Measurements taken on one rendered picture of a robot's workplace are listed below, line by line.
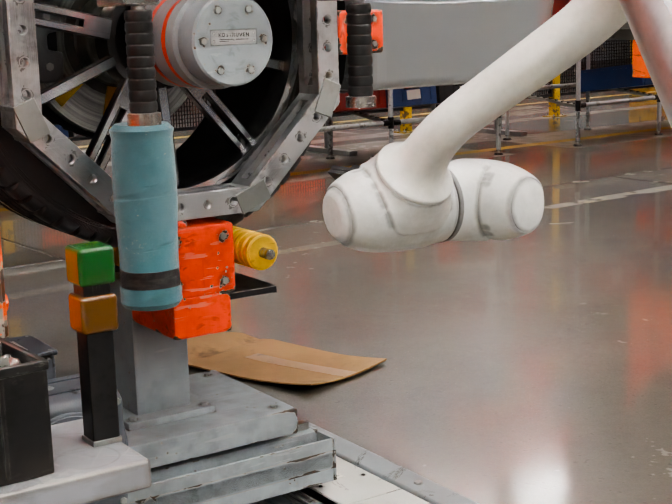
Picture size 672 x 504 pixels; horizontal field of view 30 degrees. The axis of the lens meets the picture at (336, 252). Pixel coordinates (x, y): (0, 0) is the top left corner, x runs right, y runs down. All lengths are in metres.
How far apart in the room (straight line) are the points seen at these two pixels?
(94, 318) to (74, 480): 0.16
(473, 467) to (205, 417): 0.62
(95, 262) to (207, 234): 0.65
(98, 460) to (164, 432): 0.77
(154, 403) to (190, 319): 0.24
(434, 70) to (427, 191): 0.84
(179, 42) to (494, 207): 0.50
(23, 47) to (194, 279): 0.43
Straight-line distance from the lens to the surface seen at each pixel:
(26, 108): 1.80
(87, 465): 1.29
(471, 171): 1.63
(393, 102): 7.05
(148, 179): 1.74
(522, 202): 1.61
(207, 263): 1.93
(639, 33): 1.19
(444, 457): 2.55
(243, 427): 2.10
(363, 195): 1.52
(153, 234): 1.75
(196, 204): 1.92
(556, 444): 2.63
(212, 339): 3.40
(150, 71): 1.63
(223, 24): 1.76
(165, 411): 2.13
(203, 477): 2.05
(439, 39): 2.35
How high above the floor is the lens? 0.89
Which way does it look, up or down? 11 degrees down
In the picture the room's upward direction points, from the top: 2 degrees counter-clockwise
